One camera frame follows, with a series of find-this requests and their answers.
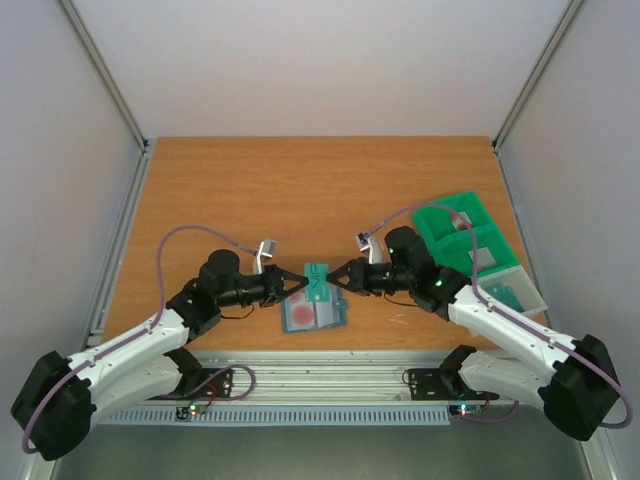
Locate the left circuit board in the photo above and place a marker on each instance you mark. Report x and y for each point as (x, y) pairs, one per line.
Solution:
(188, 413)

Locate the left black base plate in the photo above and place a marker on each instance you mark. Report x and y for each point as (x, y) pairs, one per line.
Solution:
(202, 385)

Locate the grey card in bin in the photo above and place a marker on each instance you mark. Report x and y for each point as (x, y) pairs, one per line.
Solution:
(483, 259)

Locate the green bin far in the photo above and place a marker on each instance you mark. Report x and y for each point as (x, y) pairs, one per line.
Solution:
(436, 225)

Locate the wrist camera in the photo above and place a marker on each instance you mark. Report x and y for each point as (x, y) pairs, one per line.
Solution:
(264, 253)
(369, 247)

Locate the red white card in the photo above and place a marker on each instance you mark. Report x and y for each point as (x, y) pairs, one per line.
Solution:
(461, 221)

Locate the blue card holder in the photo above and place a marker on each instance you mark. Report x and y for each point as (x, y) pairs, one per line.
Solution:
(299, 315)

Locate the teal VIP card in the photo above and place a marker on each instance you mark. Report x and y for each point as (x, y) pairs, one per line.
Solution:
(318, 288)

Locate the circuit board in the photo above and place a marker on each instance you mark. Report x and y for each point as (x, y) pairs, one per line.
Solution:
(188, 413)
(467, 410)

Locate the right circuit board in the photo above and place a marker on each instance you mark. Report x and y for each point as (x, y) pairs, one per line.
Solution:
(467, 410)

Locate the grey slotted cable duct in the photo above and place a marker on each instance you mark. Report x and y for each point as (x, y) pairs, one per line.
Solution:
(276, 416)

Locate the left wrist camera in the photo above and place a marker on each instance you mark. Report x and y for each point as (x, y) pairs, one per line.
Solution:
(264, 253)

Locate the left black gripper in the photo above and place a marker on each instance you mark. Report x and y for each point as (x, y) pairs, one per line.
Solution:
(274, 284)

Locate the white tray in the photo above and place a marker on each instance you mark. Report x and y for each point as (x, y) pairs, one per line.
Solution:
(518, 279)

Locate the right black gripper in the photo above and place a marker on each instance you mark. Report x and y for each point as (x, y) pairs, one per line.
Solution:
(356, 275)

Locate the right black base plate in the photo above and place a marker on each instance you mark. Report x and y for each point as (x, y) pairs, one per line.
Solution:
(432, 384)

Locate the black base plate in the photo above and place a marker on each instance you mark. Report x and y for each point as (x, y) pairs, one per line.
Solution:
(202, 385)
(432, 384)

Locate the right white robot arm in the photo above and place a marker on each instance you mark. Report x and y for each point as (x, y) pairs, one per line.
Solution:
(573, 382)

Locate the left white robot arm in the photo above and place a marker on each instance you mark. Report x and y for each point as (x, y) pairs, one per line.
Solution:
(63, 398)

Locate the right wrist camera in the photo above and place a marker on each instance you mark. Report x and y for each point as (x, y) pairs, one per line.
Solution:
(369, 247)

